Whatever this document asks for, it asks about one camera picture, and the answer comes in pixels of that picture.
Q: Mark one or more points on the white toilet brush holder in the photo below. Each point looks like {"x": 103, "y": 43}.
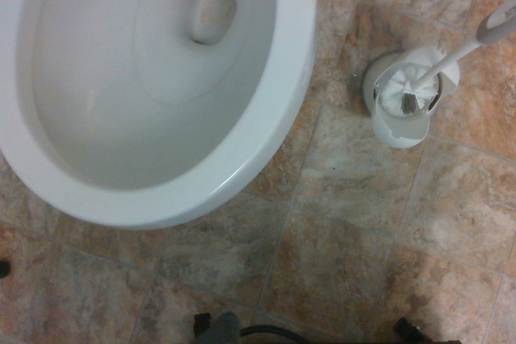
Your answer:
{"x": 397, "y": 134}

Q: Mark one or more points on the white toilet brush grey grip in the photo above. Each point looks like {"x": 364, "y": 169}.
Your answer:
{"x": 443, "y": 63}

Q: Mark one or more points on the white toilet bowl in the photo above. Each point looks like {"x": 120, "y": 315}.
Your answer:
{"x": 161, "y": 183}

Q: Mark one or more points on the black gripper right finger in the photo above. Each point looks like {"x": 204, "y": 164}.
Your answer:
{"x": 411, "y": 332}

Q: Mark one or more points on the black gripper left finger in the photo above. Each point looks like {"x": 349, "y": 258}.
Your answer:
{"x": 203, "y": 326}

